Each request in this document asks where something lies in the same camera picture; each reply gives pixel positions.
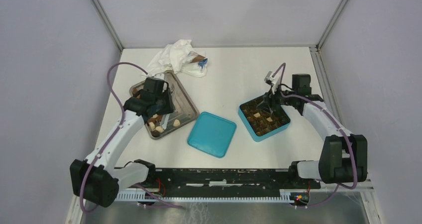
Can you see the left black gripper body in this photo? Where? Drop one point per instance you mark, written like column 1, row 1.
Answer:
column 164, row 103

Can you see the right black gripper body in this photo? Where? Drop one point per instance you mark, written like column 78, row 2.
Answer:
column 276, row 99

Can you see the teal chocolate box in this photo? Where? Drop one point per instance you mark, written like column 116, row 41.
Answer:
column 259, row 128

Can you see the stainless steel tray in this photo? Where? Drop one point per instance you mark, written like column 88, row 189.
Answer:
column 184, row 107

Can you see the metal serving tongs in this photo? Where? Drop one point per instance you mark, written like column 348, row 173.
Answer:
column 164, row 121

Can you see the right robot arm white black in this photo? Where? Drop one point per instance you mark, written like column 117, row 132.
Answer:
column 343, row 159

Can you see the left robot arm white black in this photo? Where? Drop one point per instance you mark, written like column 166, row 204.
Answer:
column 96, row 178

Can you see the white crumpled cloth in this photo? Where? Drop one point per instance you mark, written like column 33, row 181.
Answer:
column 174, row 58

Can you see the brown blue wrapper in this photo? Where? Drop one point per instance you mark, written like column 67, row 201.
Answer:
column 194, row 57

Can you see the teal box lid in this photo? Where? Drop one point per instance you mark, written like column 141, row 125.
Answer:
column 212, row 134

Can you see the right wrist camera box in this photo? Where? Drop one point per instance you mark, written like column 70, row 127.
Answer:
column 273, row 79

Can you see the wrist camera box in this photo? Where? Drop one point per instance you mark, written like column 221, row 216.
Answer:
column 162, row 76
column 273, row 79

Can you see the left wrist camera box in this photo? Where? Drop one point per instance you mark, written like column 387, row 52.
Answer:
column 162, row 76

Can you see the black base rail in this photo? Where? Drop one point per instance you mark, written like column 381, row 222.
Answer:
column 226, row 183

